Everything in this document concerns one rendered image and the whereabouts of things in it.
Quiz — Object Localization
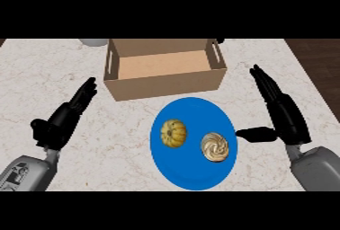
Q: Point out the blue plate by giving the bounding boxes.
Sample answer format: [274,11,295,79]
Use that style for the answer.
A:
[150,96,240,191]

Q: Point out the pale grey round object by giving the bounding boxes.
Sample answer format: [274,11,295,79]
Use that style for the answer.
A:
[79,39,111,48]

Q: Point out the open cardboard box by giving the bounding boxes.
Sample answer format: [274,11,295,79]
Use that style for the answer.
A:
[103,39,230,102]

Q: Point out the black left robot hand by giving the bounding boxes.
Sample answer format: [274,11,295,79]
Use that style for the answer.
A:
[30,76,98,152]

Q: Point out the cream swirled cupcake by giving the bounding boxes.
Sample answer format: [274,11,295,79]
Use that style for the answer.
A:
[202,131,231,164]

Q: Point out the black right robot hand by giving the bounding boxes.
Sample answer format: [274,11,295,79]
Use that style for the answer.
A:
[236,64,312,146]

